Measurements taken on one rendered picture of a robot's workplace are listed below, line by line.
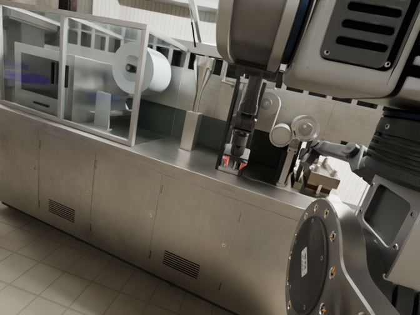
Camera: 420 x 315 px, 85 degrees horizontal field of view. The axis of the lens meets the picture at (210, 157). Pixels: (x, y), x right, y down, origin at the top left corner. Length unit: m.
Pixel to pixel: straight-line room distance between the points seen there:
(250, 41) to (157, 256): 1.51
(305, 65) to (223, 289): 1.47
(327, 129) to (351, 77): 1.51
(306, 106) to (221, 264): 1.17
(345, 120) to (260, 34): 1.53
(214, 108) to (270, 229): 0.99
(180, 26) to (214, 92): 2.54
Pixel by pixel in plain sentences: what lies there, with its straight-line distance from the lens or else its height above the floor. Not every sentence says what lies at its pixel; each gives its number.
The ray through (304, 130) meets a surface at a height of 1.24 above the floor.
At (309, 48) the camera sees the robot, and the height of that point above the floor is 1.40.
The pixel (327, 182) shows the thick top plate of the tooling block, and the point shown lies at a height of 1.00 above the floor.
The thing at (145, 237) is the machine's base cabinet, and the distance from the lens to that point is 1.64.
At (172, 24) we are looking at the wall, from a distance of 4.30.
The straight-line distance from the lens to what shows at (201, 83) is 1.60.
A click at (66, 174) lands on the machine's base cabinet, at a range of 1.89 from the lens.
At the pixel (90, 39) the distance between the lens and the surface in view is 1.71.
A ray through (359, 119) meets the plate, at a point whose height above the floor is 1.37.
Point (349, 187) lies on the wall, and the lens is 4.42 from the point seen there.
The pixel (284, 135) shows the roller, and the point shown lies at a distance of 1.43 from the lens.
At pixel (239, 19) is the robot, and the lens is 0.29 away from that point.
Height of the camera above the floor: 1.34
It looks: 16 degrees down
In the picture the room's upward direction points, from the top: 13 degrees clockwise
